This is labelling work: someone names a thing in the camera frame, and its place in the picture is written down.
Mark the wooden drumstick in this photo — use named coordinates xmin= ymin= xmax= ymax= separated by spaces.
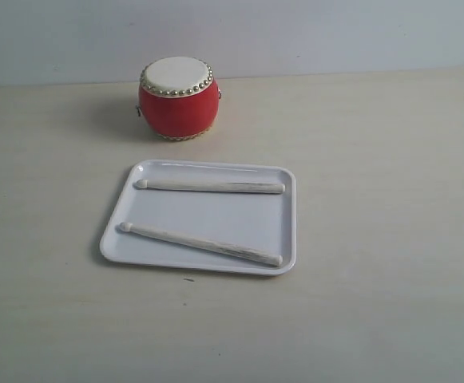
xmin=118 ymin=222 xmax=283 ymax=267
xmin=134 ymin=179 xmax=285 ymax=195

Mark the small red drum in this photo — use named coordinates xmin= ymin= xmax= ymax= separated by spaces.
xmin=136 ymin=56 xmax=221 ymax=140

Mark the white rectangular plastic tray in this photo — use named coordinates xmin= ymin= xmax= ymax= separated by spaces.
xmin=99 ymin=160 xmax=296 ymax=276

